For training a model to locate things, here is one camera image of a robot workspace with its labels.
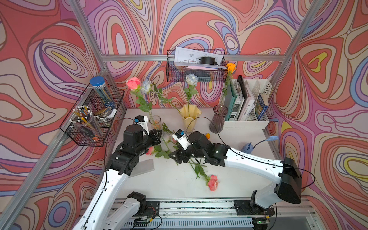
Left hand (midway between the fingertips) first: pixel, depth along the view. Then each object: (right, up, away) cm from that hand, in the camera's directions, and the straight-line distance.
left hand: (163, 131), depth 68 cm
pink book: (+51, +17, +20) cm, 57 cm away
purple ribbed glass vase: (+33, +3, +28) cm, 43 cm away
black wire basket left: (-32, +8, +5) cm, 33 cm away
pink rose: (+26, -29, +10) cm, 40 cm away
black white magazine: (+46, +16, +22) cm, 53 cm away
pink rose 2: (-8, -14, +24) cm, 29 cm away
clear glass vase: (-8, +4, +22) cm, 24 cm away
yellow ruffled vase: (+14, +4, +22) cm, 26 cm away
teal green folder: (+39, +17, +20) cm, 47 cm away
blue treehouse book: (+65, +14, +33) cm, 74 cm away
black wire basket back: (+5, +40, +32) cm, 52 cm away
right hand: (+6, -12, +4) cm, 14 cm away
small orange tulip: (+27, -6, +33) cm, 43 cm away
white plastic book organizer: (+63, +30, +36) cm, 79 cm away
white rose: (+1, -3, +3) cm, 4 cm away
